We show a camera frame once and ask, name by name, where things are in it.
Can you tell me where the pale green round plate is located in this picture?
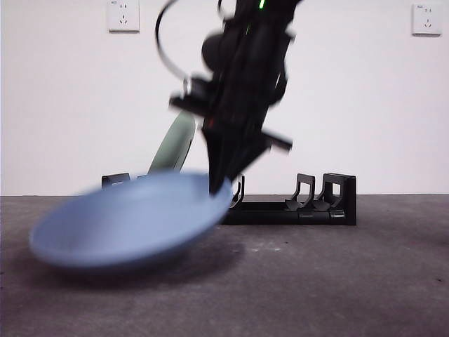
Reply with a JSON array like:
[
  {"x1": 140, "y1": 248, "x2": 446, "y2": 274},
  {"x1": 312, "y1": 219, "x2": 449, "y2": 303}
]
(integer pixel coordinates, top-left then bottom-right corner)
[{"x1": 147, "y1": 111, "x2": 196, "y2": 176}]

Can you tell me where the blue round plate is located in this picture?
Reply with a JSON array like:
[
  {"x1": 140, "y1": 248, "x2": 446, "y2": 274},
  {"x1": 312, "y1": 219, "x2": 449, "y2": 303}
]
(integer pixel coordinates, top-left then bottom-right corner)
[{"x1": 29, "y1": 171, "x2": 234, "y2": 271}]

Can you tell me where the black plastic plate rack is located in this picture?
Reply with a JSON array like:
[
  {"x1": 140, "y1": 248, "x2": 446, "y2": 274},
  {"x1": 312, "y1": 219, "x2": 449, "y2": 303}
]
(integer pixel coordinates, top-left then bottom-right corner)
[{"x1": 101, "y1": 172, "x2": 358, "y2": 226}]

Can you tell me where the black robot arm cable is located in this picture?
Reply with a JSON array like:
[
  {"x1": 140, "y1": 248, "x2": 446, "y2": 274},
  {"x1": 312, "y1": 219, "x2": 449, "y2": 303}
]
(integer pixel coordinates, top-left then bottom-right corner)
[{"x1": 156, "y1": 0, "x2": 197, "y2": 81}]

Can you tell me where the white wall socket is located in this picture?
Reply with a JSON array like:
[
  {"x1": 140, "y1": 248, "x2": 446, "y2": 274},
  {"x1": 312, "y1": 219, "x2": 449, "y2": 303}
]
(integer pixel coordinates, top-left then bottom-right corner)
[
  {"x1": 411, "y1": 3, "x2": 442, "y2": 37},
  {"x1": 107, "y1": 0, "x2": 140, "y2": 34}
]

